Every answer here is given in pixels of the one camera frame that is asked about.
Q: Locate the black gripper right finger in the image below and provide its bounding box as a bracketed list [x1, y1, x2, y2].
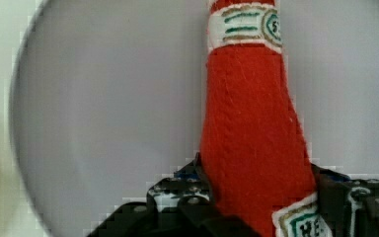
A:
[312, 165, 379, 237]

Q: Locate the red plush ketchup bottle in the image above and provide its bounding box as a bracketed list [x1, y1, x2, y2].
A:
[200, 0, 333, 237]

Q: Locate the round grey plate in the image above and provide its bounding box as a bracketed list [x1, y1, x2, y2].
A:
[10, 0, 379, 237]

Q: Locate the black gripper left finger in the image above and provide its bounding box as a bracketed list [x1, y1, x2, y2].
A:
[87, 155, 261, 237]

